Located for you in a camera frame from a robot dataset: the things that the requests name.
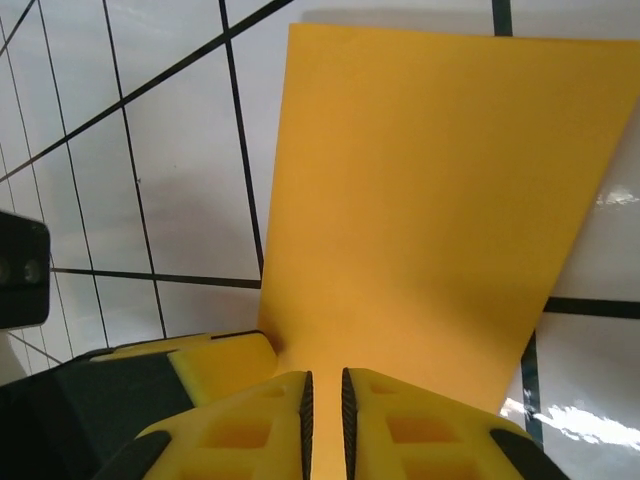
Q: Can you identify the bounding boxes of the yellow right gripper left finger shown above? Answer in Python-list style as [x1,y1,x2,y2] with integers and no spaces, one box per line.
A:
[94,369,315,480]

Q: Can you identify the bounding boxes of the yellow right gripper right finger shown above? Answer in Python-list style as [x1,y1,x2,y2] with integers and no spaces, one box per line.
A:
[341,366,571,480]

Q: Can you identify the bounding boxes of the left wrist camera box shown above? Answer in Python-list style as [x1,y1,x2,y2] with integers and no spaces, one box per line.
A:
[0,209,52,331]

